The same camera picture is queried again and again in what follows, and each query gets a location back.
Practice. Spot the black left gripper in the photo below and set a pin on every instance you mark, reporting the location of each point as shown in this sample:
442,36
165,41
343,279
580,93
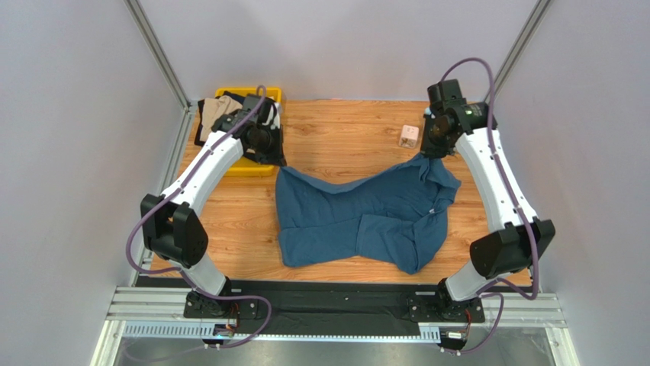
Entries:
268,128

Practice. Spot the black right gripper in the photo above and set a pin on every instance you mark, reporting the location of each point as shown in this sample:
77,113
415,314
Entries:
433,149

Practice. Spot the blue t-shirt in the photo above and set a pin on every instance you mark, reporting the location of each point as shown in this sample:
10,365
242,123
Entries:
399,216

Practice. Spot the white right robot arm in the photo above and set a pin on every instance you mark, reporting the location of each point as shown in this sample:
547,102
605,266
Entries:
516,237

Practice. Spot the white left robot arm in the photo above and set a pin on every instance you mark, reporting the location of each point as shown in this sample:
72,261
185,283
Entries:
171,224

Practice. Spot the black folded t-shirt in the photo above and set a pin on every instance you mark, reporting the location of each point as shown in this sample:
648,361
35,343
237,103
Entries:
250,117

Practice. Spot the yellow plastic bin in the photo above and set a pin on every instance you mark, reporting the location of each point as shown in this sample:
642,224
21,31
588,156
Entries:
245,167

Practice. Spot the pink power adapter cube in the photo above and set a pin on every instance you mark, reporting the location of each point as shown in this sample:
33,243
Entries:
409,136

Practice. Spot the beige folded t-shirt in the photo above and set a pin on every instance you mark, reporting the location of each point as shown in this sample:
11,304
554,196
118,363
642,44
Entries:
211,109

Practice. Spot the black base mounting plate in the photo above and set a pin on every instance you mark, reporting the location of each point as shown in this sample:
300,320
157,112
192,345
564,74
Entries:
302,308

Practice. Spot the aluminium right corner post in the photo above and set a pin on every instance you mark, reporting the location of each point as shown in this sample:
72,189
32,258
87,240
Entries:
527,32

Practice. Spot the aluminium corner post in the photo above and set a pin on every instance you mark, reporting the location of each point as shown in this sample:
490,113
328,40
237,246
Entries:
527,32
146,29

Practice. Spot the aluminium left corner post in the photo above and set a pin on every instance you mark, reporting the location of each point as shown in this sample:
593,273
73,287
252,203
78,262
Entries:
146,29

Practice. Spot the aluminium front frame rail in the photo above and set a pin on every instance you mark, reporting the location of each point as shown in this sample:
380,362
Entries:
156,312

